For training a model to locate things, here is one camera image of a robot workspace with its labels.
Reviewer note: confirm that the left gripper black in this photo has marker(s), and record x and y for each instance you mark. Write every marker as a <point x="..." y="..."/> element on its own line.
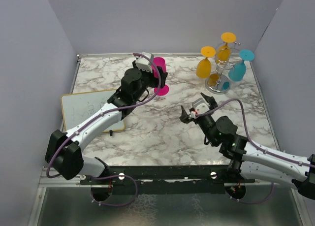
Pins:
<point x="154" y="80"/>

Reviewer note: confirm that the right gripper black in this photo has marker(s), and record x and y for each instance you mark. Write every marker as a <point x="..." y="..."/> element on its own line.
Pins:
<point x="211" y="101"/>

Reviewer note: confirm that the yellow wine glass front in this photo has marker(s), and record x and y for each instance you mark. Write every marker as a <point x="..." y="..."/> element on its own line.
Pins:
<point x="204" y="67"/>

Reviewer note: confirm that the yellow wine glass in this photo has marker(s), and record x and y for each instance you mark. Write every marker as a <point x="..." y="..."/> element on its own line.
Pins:
<point x="224" y="51"/>
<point x="204" y="67"/>

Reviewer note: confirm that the blue wine glass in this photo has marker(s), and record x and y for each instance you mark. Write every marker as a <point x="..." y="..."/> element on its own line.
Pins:
<point x="238" y="71"/>

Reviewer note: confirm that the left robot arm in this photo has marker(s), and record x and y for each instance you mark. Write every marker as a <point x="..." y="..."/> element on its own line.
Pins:
<point x="64" y="151"/>

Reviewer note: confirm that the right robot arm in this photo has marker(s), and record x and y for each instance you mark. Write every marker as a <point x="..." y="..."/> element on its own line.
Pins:
<point x="248" y="158"/>

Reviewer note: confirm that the chrome wine glass rack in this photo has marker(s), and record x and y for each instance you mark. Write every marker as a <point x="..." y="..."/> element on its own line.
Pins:
<point x="218" y="82"/>

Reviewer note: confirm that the yellow wine glass rear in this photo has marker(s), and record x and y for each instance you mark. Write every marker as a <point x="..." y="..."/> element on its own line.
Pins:
<point x="224" y="51"/>

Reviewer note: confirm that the small yellow-framed whiteboard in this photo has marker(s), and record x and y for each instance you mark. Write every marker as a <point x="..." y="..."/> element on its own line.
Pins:
<point x="78" y="107"/>

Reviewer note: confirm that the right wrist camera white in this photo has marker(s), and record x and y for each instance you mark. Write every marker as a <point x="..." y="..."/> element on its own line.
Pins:
<point x="199" y="106"/>

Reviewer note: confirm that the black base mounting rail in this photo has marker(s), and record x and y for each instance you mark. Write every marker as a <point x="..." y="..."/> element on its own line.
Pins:
<point x="167" y="179"/>

